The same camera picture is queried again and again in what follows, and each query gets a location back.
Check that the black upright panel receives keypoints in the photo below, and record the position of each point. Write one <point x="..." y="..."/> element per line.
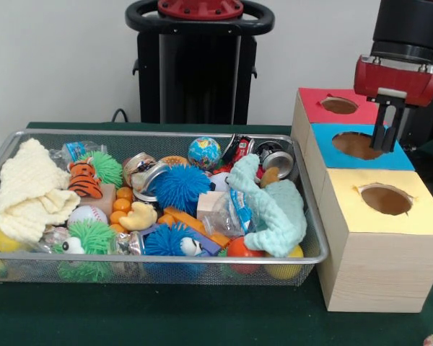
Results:
<point x="429" y="122"/>

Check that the wooden box with three holes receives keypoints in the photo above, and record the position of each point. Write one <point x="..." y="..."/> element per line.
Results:
<point x="375" y="266"/>

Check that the plain blue spiky ball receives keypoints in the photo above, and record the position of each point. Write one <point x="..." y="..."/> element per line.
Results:
<point x="180" y="187"/>

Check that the cream knitted cloth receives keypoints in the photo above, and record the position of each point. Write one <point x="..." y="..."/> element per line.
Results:
<point x="29" y="187"/>

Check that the white baseball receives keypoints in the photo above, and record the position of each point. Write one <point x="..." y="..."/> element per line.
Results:
<point x="88" y="216"/>

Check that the mint green cloth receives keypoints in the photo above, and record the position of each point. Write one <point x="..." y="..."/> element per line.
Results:
<point x="278" y="212"/>

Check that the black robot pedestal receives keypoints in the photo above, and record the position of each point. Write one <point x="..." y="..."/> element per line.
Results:
<point x="202" y="90"/>

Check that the yellow plush toy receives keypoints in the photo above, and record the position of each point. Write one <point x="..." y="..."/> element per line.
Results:
<point x="140" y="218"/>

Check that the blue spiky ball with eyes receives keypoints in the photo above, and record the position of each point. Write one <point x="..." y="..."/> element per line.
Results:
<point x="162" y="239"/>

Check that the shallow clear mesh bin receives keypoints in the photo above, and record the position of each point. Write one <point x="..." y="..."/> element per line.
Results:
<point x="130" y="275"/>

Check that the green spiky ball with eyes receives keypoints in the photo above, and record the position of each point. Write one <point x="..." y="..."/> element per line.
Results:
<point x="94" y="236"/>

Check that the red ball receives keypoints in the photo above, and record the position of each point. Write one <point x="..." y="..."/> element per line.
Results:
<point x="240" y="248"/>

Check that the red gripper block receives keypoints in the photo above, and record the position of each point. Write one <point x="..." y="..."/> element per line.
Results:
<point x="397" y="79"/>

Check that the orange tiger plush toy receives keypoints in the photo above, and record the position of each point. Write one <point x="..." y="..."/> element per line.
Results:
<point x="83" y="180"/>

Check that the plain green spiky ball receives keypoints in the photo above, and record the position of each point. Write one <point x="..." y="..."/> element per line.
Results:
<point x="106" y="167"/>

